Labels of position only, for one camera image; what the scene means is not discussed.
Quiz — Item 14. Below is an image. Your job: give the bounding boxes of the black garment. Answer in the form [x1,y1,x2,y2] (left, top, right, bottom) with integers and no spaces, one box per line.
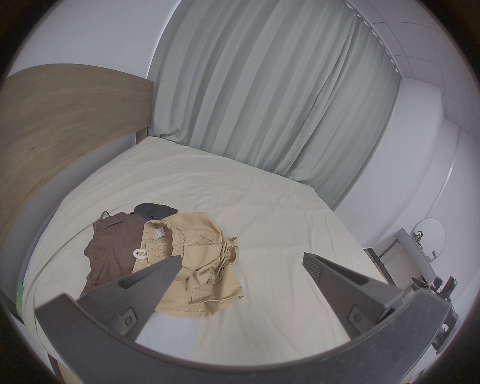
[131,202,180,222]

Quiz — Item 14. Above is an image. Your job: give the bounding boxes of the bed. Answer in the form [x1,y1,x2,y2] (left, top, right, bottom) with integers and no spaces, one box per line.
[0,64,392,384]

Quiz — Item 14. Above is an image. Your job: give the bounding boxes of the round wall mirror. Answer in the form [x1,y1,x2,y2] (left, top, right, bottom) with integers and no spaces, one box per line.
[414,217,446,250]

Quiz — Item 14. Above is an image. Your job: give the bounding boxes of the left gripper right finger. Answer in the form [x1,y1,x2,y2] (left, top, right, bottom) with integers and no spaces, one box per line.
[302,252,406,340]

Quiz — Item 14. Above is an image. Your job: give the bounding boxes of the brown garment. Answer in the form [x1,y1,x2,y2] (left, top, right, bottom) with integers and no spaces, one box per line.
[83,211,151,293]

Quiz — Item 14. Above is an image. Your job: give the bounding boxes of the beige shorts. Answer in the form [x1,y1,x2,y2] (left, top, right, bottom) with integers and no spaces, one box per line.
[132,212,245,319]

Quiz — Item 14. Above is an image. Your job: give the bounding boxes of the pale grey-green curtain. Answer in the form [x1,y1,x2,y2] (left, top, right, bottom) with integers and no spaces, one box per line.
[287,11,401,211]
[148,0,355,181]

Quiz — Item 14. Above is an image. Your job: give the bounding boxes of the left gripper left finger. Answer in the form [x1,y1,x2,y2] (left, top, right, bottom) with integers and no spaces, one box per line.
[79,256,183,344]

